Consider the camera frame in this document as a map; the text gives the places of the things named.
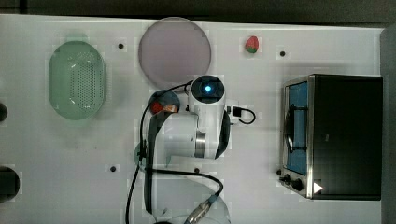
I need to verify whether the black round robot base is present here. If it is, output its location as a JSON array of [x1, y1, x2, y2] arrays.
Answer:
[[0, 104, 8, 121]]

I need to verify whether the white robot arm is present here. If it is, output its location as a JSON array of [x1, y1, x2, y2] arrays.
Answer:
[[144, 76, 231, 224]]

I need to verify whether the black silver toaster oven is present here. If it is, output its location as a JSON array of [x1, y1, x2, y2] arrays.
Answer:
[[276, 74, 383, 201]]

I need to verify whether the toy orange half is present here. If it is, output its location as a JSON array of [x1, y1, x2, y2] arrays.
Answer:
[[163, 105, 178, 113]]

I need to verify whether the small blue bowl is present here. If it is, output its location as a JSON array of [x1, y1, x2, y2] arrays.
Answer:
[[148, 90, 180, 115]]

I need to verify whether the round lilac plate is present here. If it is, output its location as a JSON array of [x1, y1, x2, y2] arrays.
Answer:
[[138, 17, 212, 89]]

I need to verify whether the green mug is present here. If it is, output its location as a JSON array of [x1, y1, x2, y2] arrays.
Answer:
[[133, 143, 146, 167]]

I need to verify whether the toy strawberry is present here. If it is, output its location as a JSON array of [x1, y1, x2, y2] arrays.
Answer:
[[245, 35, 260, 53]]

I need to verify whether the green plastic colander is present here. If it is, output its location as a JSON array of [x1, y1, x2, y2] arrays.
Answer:
[[49, 37, 106, 120]]

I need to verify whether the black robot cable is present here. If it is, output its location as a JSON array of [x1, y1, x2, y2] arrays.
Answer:
[[124, 79, 257, 224]]

